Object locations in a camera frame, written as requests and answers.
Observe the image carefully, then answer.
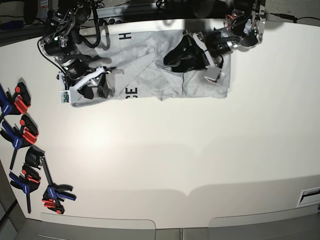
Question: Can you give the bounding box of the blue box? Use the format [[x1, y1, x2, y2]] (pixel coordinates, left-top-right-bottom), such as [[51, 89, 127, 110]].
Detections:
[[0, 20, 24, 31]]

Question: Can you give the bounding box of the grey T-shirt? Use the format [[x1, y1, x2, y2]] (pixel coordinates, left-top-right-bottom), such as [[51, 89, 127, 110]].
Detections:
[[78, 30, 231, 101]]

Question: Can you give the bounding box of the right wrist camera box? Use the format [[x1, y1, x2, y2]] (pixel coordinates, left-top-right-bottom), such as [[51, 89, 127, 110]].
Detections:
[[60, 89, 78, 104]]

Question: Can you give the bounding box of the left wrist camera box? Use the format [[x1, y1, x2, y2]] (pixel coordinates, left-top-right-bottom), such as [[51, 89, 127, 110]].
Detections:
[[204, 67, 225, 86]]

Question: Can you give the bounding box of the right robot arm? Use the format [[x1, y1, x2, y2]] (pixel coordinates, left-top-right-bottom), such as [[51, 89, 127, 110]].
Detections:
[[37, 0, 113, 103]]

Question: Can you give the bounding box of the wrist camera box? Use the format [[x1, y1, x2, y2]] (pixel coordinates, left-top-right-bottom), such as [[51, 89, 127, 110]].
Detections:
[[204, 67, 225, 86], [60, 89, 78, 104]]

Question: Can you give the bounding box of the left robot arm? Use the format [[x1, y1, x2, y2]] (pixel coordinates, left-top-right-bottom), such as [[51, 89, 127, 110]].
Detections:
[[163, 0, 266, 73]]

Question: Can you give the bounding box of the black cable with plug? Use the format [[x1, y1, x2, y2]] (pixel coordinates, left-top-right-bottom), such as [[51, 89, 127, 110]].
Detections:
[[269, 11, 320, 24]]

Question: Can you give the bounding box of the blue red bar clamp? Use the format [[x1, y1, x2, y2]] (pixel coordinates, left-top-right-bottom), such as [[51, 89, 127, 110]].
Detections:
[[9, 163, 41, 214], [25, 147, 77, 215], [0, 81, 31, 122], [0, 114, 39, 170]]

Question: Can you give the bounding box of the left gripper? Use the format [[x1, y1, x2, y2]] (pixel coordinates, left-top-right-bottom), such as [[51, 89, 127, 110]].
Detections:
[[163, 30, 224, 73]]

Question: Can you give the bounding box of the white power strip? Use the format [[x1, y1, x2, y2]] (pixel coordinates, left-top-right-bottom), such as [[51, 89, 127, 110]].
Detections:
[[98, 17, 123, 26]]

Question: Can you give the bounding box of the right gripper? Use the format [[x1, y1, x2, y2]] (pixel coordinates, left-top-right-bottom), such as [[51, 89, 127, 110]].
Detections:
[[56, 59, 116, 99]]

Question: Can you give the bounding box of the white label holder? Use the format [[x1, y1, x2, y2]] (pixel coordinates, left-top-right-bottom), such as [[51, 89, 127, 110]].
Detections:
[[296, 187, 320, 208]]

